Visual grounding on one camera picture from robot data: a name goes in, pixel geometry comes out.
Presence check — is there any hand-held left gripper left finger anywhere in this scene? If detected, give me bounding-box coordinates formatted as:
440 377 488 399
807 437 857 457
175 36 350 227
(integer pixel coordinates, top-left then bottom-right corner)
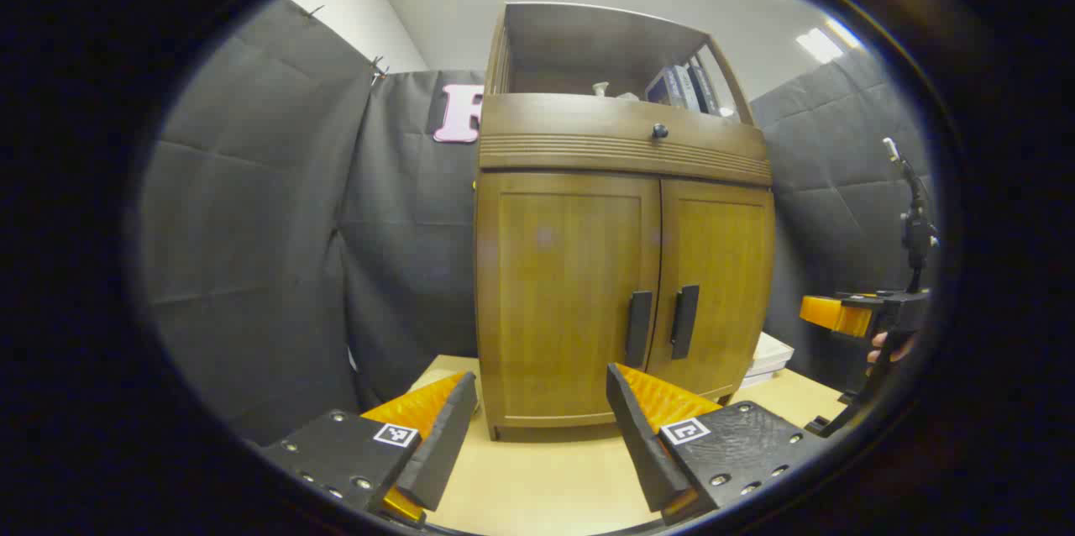
256 370 480 530

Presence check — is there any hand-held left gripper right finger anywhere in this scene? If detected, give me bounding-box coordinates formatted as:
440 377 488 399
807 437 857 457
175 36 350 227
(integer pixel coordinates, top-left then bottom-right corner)
606 363 832 525

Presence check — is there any wooden cabinet door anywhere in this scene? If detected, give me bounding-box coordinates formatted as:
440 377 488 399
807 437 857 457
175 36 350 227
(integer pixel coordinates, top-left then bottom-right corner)
477 173 662 428
647 180 775 398

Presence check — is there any wooden double-door shoe cabinet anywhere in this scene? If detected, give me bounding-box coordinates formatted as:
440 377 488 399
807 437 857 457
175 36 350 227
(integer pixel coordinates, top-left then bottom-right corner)
473 2 776 443

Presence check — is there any stack of white boards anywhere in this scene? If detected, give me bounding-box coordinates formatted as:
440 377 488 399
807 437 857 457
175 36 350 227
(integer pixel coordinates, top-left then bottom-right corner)
739 332 794 390

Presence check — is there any small ceiling light panel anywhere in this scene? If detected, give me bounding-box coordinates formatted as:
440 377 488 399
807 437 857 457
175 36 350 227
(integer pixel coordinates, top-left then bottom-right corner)
796 19 862 65

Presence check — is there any black backdrop cloth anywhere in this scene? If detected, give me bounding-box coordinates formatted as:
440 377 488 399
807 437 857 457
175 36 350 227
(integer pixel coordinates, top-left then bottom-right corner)
139 0 937 444

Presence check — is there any black left door handle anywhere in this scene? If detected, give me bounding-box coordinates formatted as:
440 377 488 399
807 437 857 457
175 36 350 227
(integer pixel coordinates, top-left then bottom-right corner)
625 291 653 369

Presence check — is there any black door handle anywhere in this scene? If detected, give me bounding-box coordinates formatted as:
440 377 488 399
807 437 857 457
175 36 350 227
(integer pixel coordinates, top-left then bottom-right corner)
670 285 700 360
625 291 653 369

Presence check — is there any black right door handle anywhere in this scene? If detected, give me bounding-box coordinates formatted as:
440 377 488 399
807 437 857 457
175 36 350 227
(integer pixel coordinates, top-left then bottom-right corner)
670 285 700 360

